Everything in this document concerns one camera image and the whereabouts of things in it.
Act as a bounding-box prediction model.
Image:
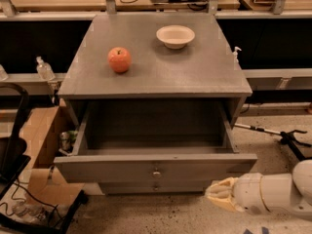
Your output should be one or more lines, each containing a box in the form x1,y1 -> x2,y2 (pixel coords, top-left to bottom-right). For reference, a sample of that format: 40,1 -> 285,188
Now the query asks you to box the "grey top drawer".
55,98 -> 257,184

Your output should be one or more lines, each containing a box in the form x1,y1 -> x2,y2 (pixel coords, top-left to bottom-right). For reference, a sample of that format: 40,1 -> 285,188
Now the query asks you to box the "grey drawer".
55,98 -> 257,184
99,180 -> 211,195

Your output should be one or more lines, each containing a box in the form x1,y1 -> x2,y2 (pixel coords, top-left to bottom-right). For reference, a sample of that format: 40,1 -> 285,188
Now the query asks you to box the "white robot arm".
206,160 -> 312,220

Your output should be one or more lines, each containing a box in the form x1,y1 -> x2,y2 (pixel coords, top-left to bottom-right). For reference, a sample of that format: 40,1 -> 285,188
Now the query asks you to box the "grey lower drawer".
99,180 -> 211,195

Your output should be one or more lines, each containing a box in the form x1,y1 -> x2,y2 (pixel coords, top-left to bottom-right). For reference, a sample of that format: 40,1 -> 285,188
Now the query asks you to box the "grey wooden cabinet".
58,13 -> 252,122

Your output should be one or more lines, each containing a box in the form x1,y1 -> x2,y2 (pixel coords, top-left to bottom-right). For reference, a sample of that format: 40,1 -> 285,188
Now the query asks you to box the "white pump bottle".
233,46 -> 242,63

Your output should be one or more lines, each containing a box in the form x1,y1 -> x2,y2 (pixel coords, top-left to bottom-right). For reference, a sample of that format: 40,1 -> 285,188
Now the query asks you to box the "white bowl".
156,25 -> 195,50

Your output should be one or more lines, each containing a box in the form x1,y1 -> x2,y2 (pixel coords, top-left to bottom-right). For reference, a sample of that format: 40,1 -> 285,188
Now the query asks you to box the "red apple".
107,47 -> 132,73

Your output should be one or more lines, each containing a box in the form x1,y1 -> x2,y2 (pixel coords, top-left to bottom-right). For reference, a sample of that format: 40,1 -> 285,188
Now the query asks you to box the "cardboard box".
21,106 -> 83,206

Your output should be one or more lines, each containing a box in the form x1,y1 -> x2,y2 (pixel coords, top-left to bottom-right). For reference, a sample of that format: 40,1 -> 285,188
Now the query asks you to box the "black chair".
0,83 -> 30,199

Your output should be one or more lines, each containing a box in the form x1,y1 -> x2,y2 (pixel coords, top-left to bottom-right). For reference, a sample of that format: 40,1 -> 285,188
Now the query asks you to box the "clear sanitizer bottle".
36,57 -> 56,81

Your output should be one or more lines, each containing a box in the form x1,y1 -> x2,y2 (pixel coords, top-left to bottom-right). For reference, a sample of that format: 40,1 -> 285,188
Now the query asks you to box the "metal pole with black handle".
235,123 -> 311,161

